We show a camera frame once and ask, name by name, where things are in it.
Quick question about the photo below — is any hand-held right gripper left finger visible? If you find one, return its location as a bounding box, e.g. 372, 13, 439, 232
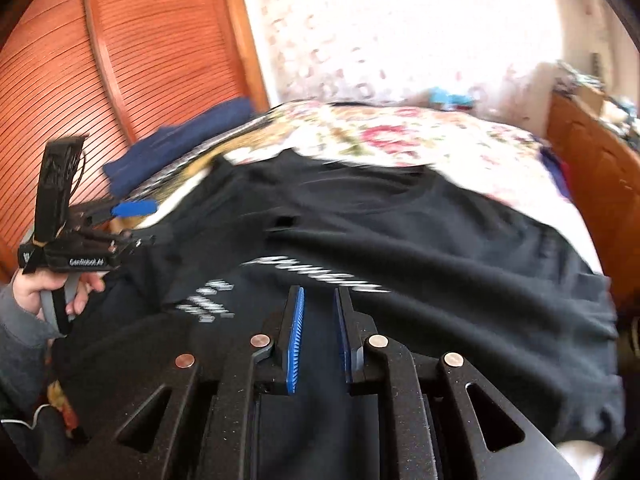
46, 286, 306, 480

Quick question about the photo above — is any strawberry print bedsheet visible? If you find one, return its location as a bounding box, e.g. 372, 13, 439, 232
47, 180, 608, 480

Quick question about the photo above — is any white cable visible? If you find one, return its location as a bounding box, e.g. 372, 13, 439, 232
0, 401, 52, 432

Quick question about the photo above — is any person's left hand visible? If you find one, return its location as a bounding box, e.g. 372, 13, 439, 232
9, 266, 107, 320

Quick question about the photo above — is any navy folded cloth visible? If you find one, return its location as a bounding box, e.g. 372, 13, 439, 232
102, 97, 253, 196

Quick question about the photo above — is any folded blanket with circle trim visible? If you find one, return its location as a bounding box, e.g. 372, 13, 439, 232
129, 120, 273, 202

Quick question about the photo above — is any cardboard box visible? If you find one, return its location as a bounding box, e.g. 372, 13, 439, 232
570, 82, 620, 117

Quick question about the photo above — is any folded patterned cloth stack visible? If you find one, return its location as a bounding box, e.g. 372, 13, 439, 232
554, 59, 603, 92

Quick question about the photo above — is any wooden cabinet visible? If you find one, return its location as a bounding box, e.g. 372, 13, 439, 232
545, 87, 640, 303

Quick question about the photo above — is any rose floral blanket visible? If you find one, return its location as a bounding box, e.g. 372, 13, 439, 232
220, 101, 576, 211

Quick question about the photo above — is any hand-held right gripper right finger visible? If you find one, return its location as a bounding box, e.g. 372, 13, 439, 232
334, 287, 583, 480

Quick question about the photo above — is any wooden slatted wardrobe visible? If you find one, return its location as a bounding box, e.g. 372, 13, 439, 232
0, 0, 271, 283

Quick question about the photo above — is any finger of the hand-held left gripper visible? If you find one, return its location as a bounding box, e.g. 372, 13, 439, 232
97, 229, 157, 257
70, 199, 160, 227

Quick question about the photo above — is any black printed t-shirt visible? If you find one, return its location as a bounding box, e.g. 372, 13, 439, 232
50, 150, 626, 480

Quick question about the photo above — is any stack of folded fabrics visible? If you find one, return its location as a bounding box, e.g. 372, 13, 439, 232
112, 157, 221, 231

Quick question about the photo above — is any blue plastic bag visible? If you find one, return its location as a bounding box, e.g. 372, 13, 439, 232
427, 87, 476, 112

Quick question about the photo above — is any blue red cloth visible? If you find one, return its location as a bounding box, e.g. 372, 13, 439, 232
540, 147, 575, 202

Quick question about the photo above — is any sheer circle pattern curtain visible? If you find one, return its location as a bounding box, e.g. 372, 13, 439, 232
237, 0, 568, 121

